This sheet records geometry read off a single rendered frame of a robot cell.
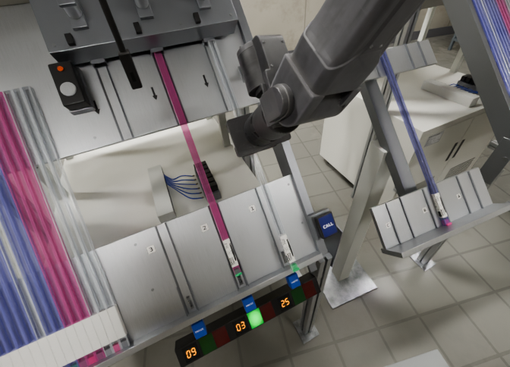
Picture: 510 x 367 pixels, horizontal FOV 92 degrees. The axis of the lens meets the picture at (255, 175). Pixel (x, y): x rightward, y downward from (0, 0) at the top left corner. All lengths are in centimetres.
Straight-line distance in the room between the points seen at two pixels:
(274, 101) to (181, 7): 36
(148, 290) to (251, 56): 46
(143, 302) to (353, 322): 99
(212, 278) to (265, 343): 76
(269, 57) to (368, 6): 15
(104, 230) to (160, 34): 63
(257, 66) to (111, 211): 78
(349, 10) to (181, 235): 46
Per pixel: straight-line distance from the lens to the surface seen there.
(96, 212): 102
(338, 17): 24
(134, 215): 93
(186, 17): 58
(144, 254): 55
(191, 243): 54
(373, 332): 136
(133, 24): 57
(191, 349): 63
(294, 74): 26
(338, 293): 137
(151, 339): 58
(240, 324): 63
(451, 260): 168
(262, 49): 34
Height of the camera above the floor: 125
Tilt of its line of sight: 43 degrees down
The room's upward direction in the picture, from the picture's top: 6 degrees counter-clockwise
